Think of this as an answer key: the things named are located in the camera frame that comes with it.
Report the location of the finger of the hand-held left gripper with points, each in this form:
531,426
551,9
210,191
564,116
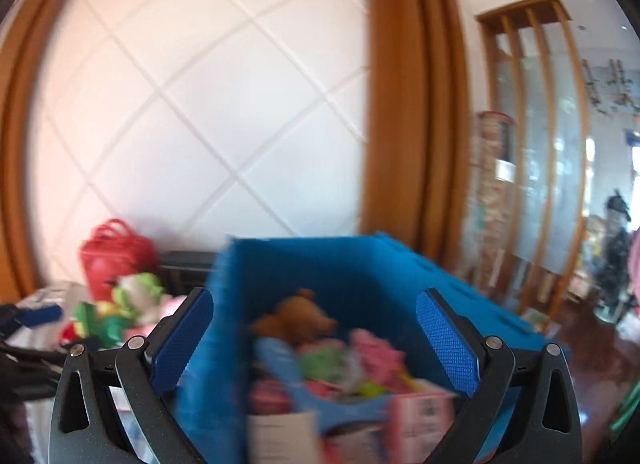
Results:
35,351
40,315

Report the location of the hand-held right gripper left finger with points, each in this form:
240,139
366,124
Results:
182,339

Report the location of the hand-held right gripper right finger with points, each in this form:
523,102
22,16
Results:
447,344

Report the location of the brown bear plush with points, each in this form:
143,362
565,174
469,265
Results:
300,316

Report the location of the blue fabric storage bin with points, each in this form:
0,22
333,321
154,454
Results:
310,264

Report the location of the red-dress pig plush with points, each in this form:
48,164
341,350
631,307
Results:
69,334

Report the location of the green frog plush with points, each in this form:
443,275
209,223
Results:
97,324

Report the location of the white-bellied frog plush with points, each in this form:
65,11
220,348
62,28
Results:
137,294

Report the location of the pink plastic packet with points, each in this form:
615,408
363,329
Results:
377,354

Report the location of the dark gift box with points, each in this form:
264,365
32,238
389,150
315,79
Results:
187,266

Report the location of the pink barcode box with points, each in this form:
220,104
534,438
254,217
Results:
425,424

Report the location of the red toy suitcase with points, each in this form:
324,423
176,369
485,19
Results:
117,254

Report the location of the small pink box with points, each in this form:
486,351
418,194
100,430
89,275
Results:
267,396

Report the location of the light blue toy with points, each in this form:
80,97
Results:
300,384

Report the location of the green box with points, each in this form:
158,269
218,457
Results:
322,361

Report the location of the white box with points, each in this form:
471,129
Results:
282,439

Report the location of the rolled patterned rug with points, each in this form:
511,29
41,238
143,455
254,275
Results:
492,194

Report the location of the black garment on stand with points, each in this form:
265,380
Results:
615,254

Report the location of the pink garment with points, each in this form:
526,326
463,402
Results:
635,264

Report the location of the wooden slat glass divider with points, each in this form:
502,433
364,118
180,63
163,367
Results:
560,169

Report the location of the window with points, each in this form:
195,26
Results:
632,154

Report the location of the wooden wall frame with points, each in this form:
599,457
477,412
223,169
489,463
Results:
400,94

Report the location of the wall branch decoration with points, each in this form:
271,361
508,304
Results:
610,84

